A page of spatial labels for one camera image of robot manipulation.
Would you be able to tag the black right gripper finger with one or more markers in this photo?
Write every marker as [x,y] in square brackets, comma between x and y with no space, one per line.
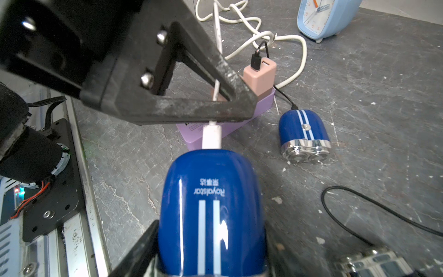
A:
[136,262]

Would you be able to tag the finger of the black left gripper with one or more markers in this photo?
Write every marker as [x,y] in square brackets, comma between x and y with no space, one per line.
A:
[163,67]

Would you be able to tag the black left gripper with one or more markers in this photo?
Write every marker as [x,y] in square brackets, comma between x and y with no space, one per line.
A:
[54,43]

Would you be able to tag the purple power strip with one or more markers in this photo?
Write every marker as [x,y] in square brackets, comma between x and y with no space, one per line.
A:
[192,133]

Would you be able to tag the blue shaver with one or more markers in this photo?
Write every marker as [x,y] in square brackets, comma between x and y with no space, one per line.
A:
[212,218]
[303,137]

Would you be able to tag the blue shaver on table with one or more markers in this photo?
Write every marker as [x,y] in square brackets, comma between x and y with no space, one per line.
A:
[303,137]

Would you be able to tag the black silver shaver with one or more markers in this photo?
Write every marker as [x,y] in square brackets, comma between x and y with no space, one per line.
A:
[373,262]

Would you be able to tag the pink USB charger rear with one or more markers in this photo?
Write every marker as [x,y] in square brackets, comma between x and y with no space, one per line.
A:
[261,81]

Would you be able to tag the light blue alarm clock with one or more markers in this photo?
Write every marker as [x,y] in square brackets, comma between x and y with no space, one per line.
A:
[320,19]

